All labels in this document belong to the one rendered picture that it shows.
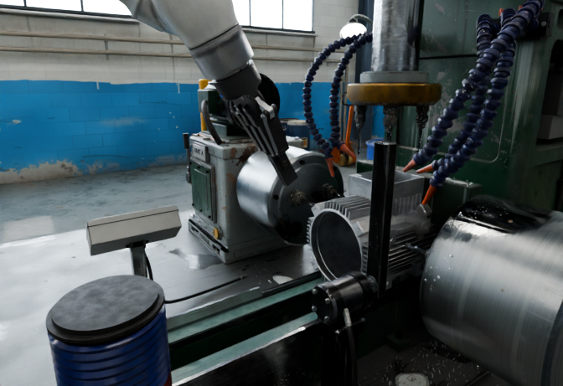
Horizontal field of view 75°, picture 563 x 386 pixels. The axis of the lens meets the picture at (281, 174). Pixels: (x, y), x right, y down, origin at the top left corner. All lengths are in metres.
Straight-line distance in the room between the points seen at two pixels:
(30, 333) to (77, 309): 0.81
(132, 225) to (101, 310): 0.55
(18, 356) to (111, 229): 0.34
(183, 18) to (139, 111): 5.63
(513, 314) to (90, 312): 0.45
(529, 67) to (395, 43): 0.26
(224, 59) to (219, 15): 0.06
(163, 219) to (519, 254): 0.61
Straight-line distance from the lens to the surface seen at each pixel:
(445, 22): 0.95
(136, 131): 6.20
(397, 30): 0.74
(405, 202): 0.79
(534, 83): 0.85
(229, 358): 0.65
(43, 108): 6.09
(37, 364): 0.94
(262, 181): 0.92
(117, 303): 0.23
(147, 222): 0.78
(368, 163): 0.92
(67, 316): 0.23
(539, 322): 0.53
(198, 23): 0.57
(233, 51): 0.58
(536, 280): 0.53
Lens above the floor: 1.34
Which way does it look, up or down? 14 degrees down
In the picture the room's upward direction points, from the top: straight up
